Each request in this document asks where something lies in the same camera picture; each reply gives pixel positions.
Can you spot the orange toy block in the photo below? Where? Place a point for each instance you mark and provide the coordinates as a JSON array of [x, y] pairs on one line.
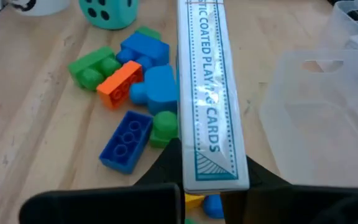
[[120, 85]]

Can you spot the teal-print playing card deck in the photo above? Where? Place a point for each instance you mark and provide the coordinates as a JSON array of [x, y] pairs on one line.
[[210, 93]]

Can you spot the dark blue block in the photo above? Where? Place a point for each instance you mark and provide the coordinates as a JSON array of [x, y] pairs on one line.
[[109, 158]]

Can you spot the large blue toy block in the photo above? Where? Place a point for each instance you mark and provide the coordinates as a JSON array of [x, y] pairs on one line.
[[160, 90]]

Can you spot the teal foam die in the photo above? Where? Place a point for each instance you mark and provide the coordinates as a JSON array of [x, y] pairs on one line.
[[110, 17]]

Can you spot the clear plastic bin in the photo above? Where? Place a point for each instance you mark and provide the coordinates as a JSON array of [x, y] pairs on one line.
[[322, 124], [337, 18]]

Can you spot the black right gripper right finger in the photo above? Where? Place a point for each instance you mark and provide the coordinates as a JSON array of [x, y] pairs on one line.
[[291, 208]]

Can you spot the small green toy block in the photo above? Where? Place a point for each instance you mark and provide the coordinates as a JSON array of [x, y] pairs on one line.
[[190, 221], [149, 32]]

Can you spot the white jack-o-lantern bucket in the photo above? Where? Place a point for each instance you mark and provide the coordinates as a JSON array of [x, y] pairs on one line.
[[48, 7]]

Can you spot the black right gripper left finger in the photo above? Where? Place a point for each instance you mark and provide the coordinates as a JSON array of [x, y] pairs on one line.
[[104, 208]]

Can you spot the yellow toy block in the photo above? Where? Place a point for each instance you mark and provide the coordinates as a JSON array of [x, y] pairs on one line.
[[193, 200]]

